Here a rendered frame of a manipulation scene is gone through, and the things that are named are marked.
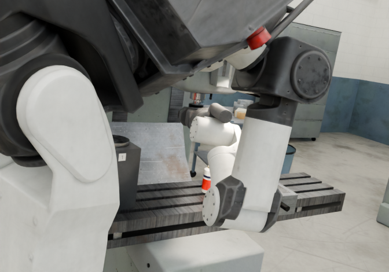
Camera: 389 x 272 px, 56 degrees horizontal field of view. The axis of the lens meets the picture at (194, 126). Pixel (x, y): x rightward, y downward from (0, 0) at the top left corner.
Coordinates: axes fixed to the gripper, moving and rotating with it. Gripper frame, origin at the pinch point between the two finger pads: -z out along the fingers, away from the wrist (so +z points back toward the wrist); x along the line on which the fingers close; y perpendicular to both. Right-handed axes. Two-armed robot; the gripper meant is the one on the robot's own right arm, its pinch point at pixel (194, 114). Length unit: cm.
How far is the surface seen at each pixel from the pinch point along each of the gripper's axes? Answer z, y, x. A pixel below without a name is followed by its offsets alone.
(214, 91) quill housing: 8.0, -9.0, -2.7
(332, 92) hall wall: -552, 35, -444
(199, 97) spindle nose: 2.4, -5.9, 0.0
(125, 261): -1, 53, 17
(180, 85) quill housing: 8.5, -9.5, 7.8
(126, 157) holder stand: 11.3, 11.7, 21.1
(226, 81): 12.3, -12.5, -4.2
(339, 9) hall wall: -545, -128, -413
